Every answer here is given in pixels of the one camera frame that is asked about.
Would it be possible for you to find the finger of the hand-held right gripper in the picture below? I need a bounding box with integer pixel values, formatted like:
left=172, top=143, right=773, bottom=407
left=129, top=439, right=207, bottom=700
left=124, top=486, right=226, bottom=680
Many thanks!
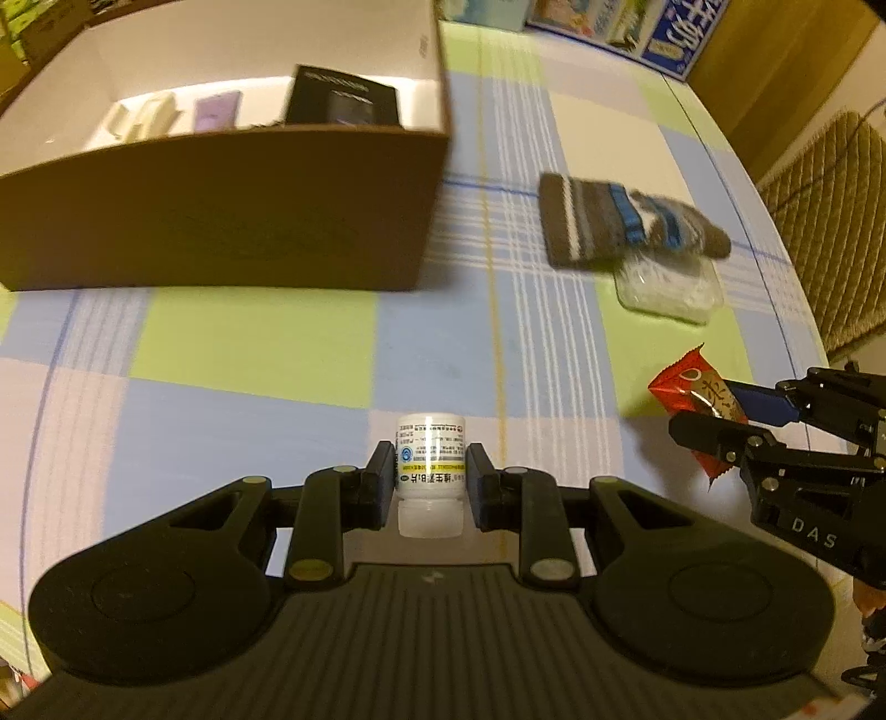
left=668, top=412, right=780, bottom=482
left=720, top=377, right=814, bottom=426

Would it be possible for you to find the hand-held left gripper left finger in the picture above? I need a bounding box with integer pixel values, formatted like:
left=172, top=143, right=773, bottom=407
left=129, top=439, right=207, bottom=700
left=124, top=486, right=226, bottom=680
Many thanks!
left=166, top=439, right=397, bottom=583

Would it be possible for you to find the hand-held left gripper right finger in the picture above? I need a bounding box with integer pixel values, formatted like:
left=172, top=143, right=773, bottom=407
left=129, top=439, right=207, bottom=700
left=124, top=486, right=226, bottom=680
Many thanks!
left=465, top=443, right=700, bottom=583

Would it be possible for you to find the red snack packet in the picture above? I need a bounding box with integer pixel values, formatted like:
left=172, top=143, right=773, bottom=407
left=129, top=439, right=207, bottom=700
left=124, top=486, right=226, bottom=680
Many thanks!
left=647, top=344, right=752, bottom=494

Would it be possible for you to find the white pill bottle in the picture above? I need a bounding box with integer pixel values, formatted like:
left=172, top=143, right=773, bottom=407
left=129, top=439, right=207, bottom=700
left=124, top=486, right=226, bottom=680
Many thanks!
left=393, top=412, right=470, bottom=539

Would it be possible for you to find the brown cardboard box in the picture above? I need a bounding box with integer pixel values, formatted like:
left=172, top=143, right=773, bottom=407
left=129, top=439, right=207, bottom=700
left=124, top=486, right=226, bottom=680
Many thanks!
left=0, top=0, right=454, bottom=293

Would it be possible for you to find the black mouse package box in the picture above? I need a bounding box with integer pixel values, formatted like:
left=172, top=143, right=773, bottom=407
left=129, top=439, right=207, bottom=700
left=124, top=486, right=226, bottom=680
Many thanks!
left=284, top=64, right=404, bottom=129

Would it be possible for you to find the purple plastic case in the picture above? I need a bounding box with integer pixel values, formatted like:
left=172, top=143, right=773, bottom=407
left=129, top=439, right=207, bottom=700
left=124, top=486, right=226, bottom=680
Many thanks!
left=192, top=90, right=245, bottom=132

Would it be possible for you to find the white plastic clip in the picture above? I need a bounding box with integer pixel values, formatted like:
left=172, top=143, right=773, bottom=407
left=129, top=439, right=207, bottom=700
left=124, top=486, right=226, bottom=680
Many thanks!
left=89, top=95, right=179, bottom=145

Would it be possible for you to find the clear plastic container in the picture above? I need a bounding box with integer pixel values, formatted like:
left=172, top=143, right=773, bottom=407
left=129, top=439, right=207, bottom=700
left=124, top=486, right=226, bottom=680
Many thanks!
left=615, top=249, right=724, bottom=326

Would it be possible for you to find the checkered chair cushion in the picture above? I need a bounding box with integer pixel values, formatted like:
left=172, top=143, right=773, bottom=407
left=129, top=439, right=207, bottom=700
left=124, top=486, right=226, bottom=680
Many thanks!
left=758, top=107, right=886, bottom=368

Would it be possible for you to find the striped knit sock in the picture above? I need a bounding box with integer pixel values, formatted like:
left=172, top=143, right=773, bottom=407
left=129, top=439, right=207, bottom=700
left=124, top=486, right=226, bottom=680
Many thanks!
left=538, top=173, right=733, bottom=270

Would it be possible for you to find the blue milk carton box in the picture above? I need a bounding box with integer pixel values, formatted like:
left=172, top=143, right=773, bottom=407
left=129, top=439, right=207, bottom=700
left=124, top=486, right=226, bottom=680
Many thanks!
left=524, top=0, right=728, bottom=76

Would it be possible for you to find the green milk carton box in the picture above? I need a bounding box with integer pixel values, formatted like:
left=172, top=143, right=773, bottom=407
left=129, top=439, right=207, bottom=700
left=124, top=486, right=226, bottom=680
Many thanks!
left=453, top=0, right=534, bottom=32

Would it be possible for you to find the small plain cardboard box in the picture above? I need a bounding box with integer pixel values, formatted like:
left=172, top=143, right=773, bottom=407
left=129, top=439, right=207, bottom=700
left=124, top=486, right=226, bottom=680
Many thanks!
left=31, top=0, right=94, bottom=66

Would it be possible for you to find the green white small box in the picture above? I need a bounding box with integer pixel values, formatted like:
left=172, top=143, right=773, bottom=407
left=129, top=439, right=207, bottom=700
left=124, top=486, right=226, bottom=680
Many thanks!
left=0, top=0, right=35, bottom=49

